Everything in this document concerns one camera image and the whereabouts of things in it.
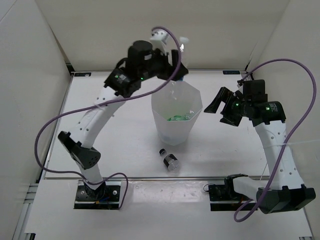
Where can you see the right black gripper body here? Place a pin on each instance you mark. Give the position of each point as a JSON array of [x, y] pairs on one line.
[[236, 104]]

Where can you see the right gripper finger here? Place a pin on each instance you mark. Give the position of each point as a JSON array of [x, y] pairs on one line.
[[231, 119], [222, 96]]

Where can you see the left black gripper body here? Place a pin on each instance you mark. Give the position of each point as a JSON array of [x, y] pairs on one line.
[[157, 66]]

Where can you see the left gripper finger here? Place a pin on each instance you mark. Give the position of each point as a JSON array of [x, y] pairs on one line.
[[181, 73], [175, 58]]

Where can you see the clear bottle blue label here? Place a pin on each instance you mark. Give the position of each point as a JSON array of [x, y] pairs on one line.
[[184, 62]]

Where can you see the green plastic soda bottle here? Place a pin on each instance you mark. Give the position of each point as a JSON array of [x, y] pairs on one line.
[[176, 118]]

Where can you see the clear unlabelled plastic bottle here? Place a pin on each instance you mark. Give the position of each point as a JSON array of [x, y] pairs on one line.
[[191, 113]]

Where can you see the clear bottle blue wrap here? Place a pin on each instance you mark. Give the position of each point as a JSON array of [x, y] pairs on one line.
[[167, 138]]

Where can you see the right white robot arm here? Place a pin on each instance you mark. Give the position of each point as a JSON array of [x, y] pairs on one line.
[[285, 190]]

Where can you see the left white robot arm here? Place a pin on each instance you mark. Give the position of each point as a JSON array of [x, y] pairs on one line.
[[126, 78]]

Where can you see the white plastic bin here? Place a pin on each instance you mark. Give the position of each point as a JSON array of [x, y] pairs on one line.
[[164, 107]]

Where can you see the small black labelled bottle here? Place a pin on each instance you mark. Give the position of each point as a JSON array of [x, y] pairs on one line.
[[170, 161]]

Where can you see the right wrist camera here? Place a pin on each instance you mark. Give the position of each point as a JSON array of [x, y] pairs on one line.
[[254, 90]]

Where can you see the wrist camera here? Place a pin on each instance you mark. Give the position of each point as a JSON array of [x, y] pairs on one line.
[[254, 90], [141, 51]]

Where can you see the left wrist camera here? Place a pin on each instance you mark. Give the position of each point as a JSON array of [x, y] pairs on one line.
[[141, 51]]

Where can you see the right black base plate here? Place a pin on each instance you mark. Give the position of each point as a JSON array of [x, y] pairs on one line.
[[237, 190]]

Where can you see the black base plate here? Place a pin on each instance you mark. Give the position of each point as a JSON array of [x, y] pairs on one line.
[[105, 197], [237, 190]]

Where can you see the aluminium frame rail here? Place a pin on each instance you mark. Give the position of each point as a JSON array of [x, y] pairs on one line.
[[214, 178]]

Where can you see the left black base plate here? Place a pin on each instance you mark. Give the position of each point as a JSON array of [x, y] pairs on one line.
[[105, 197]]

